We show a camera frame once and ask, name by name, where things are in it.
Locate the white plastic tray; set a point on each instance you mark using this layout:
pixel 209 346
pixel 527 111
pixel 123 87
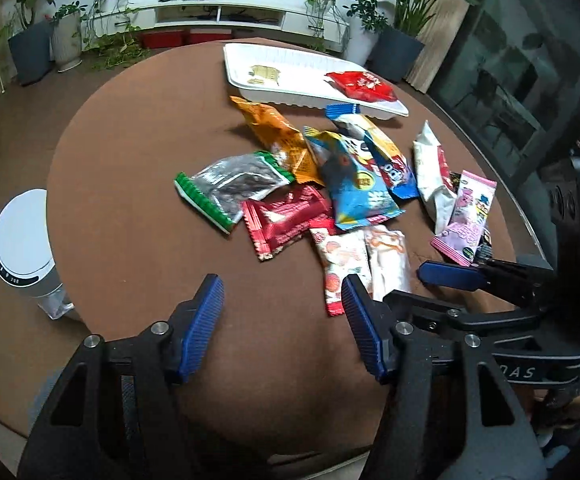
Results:
pixel 295 60

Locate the wooden wall panel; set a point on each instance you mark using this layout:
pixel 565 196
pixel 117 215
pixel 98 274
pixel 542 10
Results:
pixel 445 35

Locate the dark red snack packet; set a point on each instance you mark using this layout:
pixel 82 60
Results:
pixel 285 217

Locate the small gold snack packet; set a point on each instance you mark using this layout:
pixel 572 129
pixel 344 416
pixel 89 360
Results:
pixel 264 75

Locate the white and orange snack packet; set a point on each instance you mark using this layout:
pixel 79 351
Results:
pixel 387 260

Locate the white television cabinet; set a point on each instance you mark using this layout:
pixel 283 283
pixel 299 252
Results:
pixel 250 7

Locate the red and white printed packet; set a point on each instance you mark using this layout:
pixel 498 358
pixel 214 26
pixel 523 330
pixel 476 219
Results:
pixel 342 260

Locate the red storage box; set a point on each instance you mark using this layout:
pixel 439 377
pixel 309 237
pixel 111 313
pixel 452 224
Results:
pixel 162 39
pixel 210 35

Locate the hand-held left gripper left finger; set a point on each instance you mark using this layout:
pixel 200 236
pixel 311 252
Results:
pixel 202 330

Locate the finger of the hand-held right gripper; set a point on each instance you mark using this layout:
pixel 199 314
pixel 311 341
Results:
pixel 435 312
pixel 447 275

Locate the white round appliance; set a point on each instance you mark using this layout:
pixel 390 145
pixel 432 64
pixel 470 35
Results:
pixel 20 240

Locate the white packet with red side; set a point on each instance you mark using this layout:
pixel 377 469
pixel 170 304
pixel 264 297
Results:
pixel 430 170

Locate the dark glass door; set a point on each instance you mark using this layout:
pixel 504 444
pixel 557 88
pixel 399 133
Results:
pixel 510 60

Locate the pink snack packet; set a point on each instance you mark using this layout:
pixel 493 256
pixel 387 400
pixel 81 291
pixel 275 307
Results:
pixel 462 225

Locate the plant in white ribbed pot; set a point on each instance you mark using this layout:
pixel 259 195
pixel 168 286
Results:
pixel 67 40

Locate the large-leaf plant in dark pot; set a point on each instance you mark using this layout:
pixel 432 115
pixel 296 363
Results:
pixel 395 55

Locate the bright red snack packet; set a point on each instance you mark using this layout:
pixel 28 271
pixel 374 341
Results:
pixel 362 87

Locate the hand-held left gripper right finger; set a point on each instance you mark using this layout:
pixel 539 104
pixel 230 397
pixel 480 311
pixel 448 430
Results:
pixel 365 330

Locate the clear green-edged snack packet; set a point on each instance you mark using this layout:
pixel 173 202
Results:
pixel 235 185

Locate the trailing green vine plant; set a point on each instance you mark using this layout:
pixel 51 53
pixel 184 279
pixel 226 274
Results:
pixel 115 40

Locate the leafy plant in white pot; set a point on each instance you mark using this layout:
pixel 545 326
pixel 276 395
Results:
pixel 362 42

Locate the light blue cartoon snack packet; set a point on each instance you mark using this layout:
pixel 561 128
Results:
pixel 355 195

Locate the tall plant in grey pot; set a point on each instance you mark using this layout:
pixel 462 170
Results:
pixel 30 55

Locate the blue cake roll packet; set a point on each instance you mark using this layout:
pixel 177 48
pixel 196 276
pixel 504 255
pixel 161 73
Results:
pixel 395 170

